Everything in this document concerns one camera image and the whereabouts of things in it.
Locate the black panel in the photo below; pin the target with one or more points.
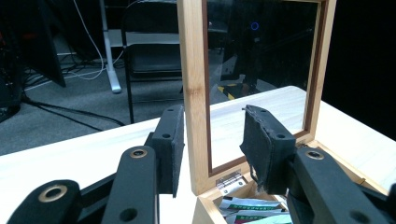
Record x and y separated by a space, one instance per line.
43 40

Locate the wooden tea box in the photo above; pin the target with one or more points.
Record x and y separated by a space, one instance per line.
194 93

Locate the black stand with striped base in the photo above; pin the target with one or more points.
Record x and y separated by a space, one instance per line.
233 90

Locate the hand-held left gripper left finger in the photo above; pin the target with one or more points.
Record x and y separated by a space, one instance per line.
169 149

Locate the pile of tea bags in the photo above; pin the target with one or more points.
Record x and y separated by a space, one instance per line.
249 210

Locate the white desk leg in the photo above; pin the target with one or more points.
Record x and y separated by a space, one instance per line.
110 56

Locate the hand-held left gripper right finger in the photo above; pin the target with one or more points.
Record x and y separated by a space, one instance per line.
267 149

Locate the black folding chair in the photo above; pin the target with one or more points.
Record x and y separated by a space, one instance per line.
149 59

